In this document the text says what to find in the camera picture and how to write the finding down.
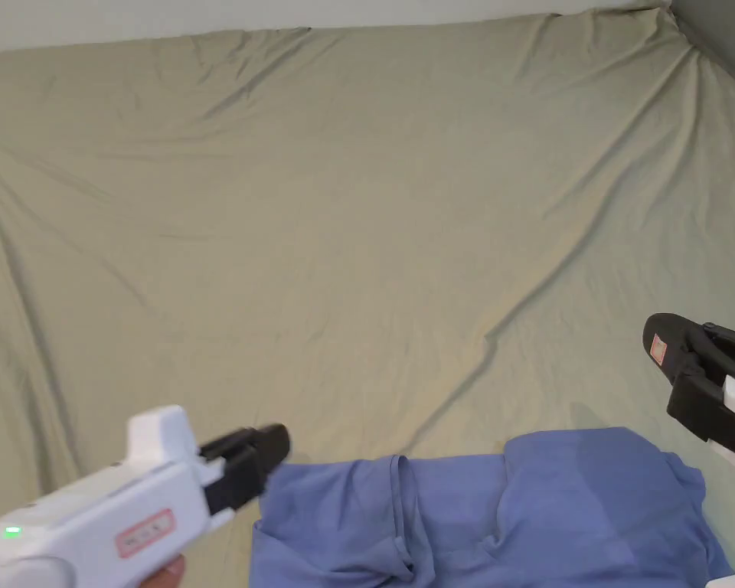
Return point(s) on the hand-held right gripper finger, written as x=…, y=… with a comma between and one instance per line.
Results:
x=667, y=349
x=732, y=352

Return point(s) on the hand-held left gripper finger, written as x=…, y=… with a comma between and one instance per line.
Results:
x=229, y=442
x=274, y=453

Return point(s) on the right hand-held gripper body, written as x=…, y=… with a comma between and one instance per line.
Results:
x=726, y=416

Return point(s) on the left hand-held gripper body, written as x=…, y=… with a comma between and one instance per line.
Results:
x=104, y=520

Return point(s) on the blue shirt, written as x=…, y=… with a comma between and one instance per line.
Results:
x=551, y=520

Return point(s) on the person's left hand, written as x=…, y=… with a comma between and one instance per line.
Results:
x=170, y=572

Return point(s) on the bed with pale green sheet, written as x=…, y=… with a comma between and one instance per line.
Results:
x=355, y=202

